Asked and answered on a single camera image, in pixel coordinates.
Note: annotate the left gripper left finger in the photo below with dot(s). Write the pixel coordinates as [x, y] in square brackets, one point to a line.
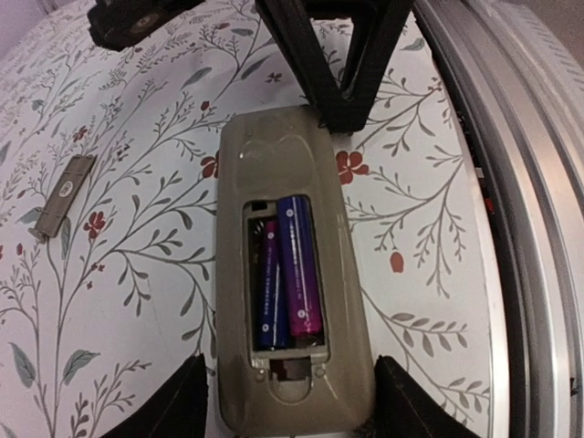
[178, 409]

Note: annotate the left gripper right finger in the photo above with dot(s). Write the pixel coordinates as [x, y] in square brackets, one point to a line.
[404, 409]

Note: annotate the white remote control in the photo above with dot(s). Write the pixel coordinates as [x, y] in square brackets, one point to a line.
[293, 348]

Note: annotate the purple AAA battery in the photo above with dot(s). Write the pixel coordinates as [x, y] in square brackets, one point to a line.
[299, 264]

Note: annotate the remote battery cover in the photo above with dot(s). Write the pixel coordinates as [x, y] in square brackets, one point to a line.
[56, 208]

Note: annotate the front aluminium rail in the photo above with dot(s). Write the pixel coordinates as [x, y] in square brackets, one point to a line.
[519, 92]

